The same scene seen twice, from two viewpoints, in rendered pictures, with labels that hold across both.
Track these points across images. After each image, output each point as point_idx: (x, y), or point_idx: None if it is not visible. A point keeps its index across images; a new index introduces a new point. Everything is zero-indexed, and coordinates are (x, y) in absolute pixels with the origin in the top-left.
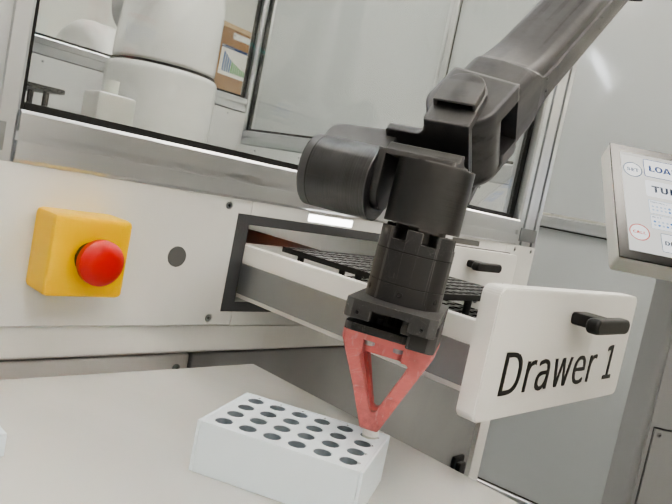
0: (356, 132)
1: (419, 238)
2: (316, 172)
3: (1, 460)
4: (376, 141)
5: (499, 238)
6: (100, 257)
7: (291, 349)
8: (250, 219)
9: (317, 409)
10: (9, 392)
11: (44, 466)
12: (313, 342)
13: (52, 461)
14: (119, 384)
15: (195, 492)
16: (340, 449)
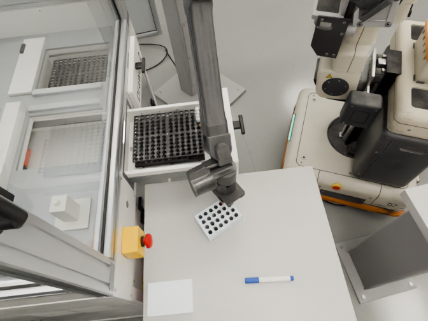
0: (197, 174)
1: (233, 184)
2: (202, 193)
3: (193, 280)
4: (205, 172)
5: (128, 38)
6: (151, 241)
7: None
8: (123, 170)
9: (185, 187)
10: (154, 269)
11: (199, 272)
12: None
13: (197, 269)
14: (154, 236)
15: (219, 244)
16: (230, 213)
